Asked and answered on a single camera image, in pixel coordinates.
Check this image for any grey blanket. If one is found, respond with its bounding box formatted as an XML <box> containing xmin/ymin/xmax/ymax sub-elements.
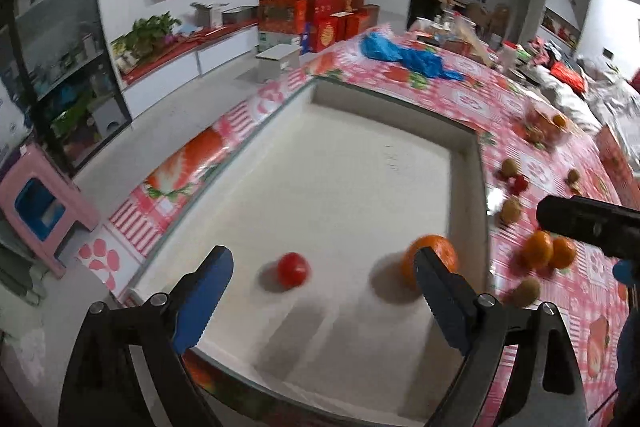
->
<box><xmin>530</xmin><ymin>52</ymin><xmax>640</xmax><ymax>132</ymax></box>

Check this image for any white television console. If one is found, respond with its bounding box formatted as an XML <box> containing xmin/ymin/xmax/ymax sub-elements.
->
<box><xmin>120</xmin><ymin>19</ymin><xmax>261</xmax><ymax>118</ymax></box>

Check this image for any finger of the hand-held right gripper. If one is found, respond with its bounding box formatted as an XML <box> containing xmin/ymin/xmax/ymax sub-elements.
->
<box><xmin>536</xmin><ymin>195</ymin><xmax>640</xmax><ymax>259</ymax></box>
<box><xmin>614</xmin><ymin>258</ymin><xmax>640</xmax><ymax>289</ymax></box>

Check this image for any red strawberry print tablecloth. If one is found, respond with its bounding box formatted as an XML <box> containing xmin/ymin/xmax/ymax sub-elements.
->
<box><xmin>75</xmin><ymin>24</ymin><xmax>636</xmax><ymax>427</ymax></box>

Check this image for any glass door cabinet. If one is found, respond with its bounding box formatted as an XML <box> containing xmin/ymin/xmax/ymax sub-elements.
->
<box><xmin>10</xmin><ymin>0</ymin><xmax>133</xmax><ymax>175</ymax></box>

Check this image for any framed wall picture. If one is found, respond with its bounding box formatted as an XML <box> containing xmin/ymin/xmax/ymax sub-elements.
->
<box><xmin>542</xmin><ymin>7</ymin><xmax>583</xmax><ymax>50</ymax></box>

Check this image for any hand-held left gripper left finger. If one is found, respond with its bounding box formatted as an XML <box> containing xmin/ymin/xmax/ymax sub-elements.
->
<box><xmin>57</xmin><ymin>245</ymin><xmax>234</xmax><ymax>427</ymax></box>

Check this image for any stack of red gift boxes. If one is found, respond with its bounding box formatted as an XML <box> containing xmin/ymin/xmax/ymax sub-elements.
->
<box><xmin>258</xmin><ymin>0</ymin><xmax>381</xmax><ymax>54</ymax></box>

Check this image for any pink plastic stool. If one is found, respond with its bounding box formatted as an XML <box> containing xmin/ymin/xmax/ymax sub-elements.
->
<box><xmin>0</xmin><ymin>144</ymin><xmax>101</xmax><ymax>278</ymax></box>

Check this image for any open cardboard box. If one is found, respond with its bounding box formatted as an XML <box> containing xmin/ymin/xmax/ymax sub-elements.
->
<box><xmin>191</xmin><ymin>2</ymin><xmax>228</xmax><ymax>28</ymax></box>

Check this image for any blue plastic bag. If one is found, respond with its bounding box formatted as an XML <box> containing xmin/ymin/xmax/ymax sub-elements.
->
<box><xmin>361</xmin><ymin>32</ymin><xmax>466</xmax><ymax>82</ymax></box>

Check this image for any clear glass bowl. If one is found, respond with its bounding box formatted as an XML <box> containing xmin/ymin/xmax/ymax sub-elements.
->
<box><xmin>520</xmin><ymin>104</ymin><xmax>571</xmax><ymax>148</ymax></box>

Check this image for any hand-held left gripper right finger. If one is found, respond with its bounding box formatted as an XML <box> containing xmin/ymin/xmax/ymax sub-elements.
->
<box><xmin>413</xmin><ymin>246</ymin><xmax>590</xmax><ymax>427</ymax></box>

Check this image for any metal box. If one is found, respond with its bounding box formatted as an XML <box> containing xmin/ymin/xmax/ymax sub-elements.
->
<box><xmin>222</xmin><ymin>6</ymin><xmax>260</xmax><ymax>25</ymax></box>

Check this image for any white box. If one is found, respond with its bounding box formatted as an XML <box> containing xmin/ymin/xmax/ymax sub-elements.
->
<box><xmin>256</xmin><ymin>44</ymin><xmax>301</xmax><ymax>82</ymax></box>

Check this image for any dark blue cloth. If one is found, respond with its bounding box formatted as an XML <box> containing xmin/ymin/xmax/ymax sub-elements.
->
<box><xmin>615</xmin><ymin>317</ymin><xmax>640</xmax><ymax>413</ymax></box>

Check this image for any green potted plant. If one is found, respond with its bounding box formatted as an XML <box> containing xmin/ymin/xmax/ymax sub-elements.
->
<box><xmin>112</xmin><ymin>14</ymin><xmax>182</xmax><ymax>68</ymax></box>

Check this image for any grey rectangular tray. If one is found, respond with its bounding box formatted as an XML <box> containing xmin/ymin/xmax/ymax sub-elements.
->
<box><xmin>120</xmin><ymin>74</ymin><xmax>493</xmax><ymax>425</ymax></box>

